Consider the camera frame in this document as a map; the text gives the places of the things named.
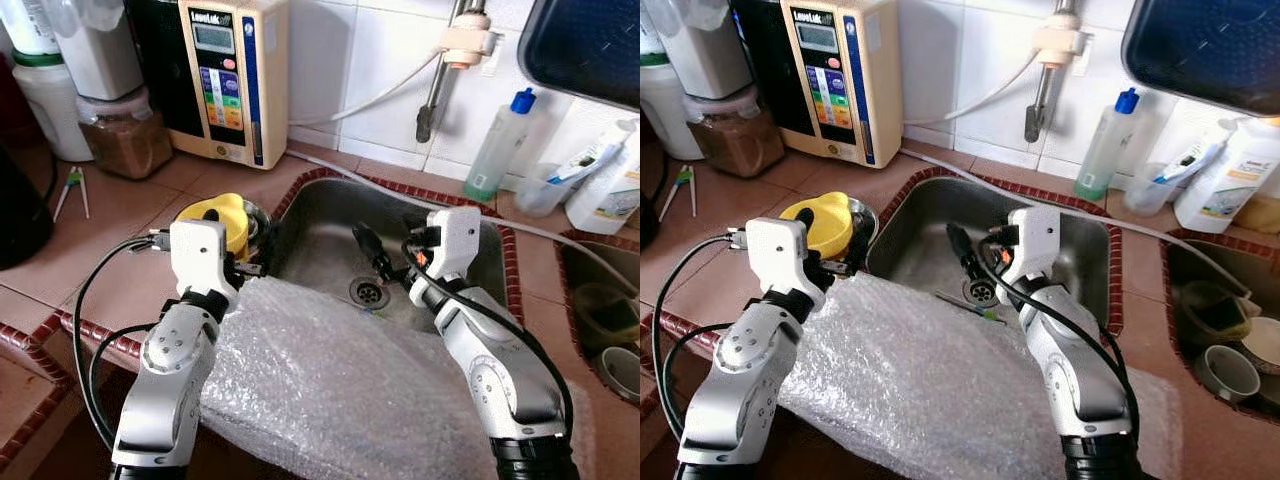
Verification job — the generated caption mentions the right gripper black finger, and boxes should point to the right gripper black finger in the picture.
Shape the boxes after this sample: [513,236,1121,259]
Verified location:
[352,222,401,284]
[944,222,993,297]

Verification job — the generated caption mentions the clear bottle with blue cap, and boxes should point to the clear bottle with blue cap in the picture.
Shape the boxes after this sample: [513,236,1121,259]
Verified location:
[1074,87,1142,202]
[461,87,539,204]

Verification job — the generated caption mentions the clear plastic cup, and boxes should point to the clear plastic cup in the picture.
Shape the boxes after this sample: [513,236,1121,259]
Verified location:
[514,160,592,219]
[1122,160,1192,217]

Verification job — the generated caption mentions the clear bubble wrap sheet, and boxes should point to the clear bubble wrap sheet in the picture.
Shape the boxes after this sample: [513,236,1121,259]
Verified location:
[198,274,598,480]
[777,271,1183,480]

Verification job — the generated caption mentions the jar of brown powder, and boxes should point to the jar of brown powder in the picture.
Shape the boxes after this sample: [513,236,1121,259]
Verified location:
[684,87,787,180]
[74,87,175,182]

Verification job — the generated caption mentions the green and white tongs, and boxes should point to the green and white tongs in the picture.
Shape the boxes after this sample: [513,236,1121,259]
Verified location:
[657,164,697,224]
[51,164,92,224]

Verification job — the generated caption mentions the beige water ionizer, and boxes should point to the beige water ionizer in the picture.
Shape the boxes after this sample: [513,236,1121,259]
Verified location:
[130,0,292,170]
[734,0,900,170]

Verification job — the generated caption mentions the black electric kettle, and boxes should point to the black electric kettle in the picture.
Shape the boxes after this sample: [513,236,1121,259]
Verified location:
[0,138,57,272]
[640,148,662,253]

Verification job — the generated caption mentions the white detergent bottle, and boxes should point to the white detergent bottle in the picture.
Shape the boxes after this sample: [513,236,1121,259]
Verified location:
[1172,117,1280,235]
[562,117,641,237]

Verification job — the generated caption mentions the steel faucet with beige filter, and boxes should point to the steel faucet with beige filter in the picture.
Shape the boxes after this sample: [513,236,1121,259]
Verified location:
[1021,0,1094,145]
[414,0,499,145]

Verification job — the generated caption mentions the white jar with green lid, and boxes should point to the white jar with green lid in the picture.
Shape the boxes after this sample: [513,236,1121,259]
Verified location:
[640,54,702,162]
[9,50,97,164]

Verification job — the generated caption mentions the beige ceramic cup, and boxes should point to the beige ceramic cup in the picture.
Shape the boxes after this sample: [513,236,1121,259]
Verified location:
[599,344,641,404]
[1194,342,1264,404]

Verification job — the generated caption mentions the grey plastic container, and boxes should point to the grey plastic container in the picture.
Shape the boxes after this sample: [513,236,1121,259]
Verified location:
[44,0,147,102]
[654,0,757,102]

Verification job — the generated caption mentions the yellow sponge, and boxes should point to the yellow sponge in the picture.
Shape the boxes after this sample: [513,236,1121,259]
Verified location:
[1234,194,1280,237]

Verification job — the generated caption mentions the dark blue tray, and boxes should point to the dark blue tray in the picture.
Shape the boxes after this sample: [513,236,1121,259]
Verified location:
[516,0,641,113]
[1121,0,1280,117]

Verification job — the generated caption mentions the white printed plastic bottle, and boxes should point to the white printed plastic bottle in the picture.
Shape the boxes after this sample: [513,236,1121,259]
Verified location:
[0,0,62,57]

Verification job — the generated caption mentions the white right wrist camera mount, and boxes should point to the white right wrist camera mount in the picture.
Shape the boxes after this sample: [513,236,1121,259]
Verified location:
[425,206,485,292]
[1004,204,1062,292]

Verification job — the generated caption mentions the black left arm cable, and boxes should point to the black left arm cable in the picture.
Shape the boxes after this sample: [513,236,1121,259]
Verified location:
[651,231,763,443]
[72,231,187,453]

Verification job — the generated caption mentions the white ionizer hose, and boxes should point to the white ionizer hose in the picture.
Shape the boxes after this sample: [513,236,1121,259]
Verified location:
[899,47,1042,129]
[287,47,447,130]

